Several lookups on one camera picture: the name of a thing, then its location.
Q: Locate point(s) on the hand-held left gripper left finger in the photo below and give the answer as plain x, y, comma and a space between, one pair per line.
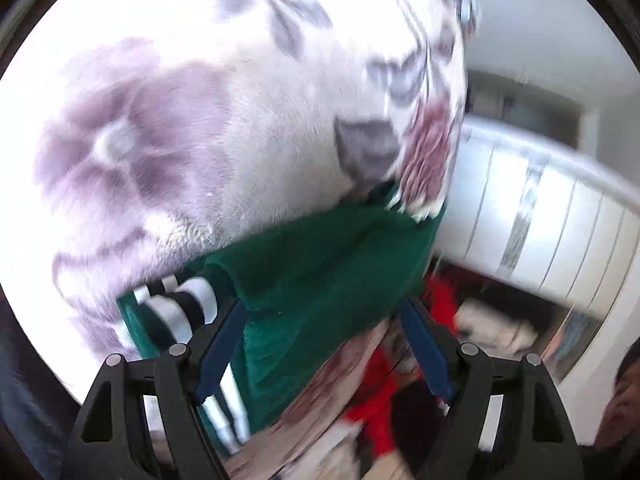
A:
220, 350

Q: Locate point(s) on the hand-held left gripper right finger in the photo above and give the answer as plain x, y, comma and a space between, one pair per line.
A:
425, 355

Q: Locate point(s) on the green jacket with striped trim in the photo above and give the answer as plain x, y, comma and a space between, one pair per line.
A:
325, 270

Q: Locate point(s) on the red garment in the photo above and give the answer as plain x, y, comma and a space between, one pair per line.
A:
380, 410

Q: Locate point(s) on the white cloth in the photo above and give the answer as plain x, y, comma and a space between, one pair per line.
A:
495, 327

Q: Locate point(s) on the white wardrobe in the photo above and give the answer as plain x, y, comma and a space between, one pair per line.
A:
550, 210

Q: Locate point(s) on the dark cloth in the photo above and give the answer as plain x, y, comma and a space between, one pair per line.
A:
30, 410

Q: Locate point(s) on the floral blanket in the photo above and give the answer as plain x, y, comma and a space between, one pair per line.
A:
175, 110

